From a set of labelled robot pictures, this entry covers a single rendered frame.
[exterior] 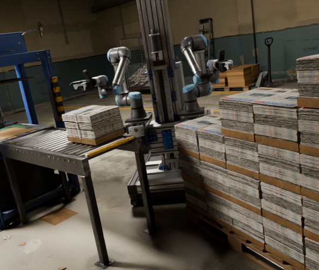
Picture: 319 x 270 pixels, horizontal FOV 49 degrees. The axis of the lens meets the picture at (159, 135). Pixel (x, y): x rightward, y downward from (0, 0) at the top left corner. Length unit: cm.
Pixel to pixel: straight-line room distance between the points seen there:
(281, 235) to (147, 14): 217
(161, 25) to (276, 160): 180
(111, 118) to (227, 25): 767
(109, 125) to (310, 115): 147
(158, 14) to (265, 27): 642
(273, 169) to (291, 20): 742
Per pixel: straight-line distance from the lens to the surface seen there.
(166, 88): 325
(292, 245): 216
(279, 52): 943
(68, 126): 285
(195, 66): 297
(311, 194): 191
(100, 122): 263
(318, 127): 176
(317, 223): 198
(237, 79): 880
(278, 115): 190
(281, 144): 193
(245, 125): 209
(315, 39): 908
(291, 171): 195
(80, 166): 240
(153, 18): 334
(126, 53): 318
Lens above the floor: 146
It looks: 15 degrees down
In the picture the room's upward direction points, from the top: 9 degrees counter-clockwise
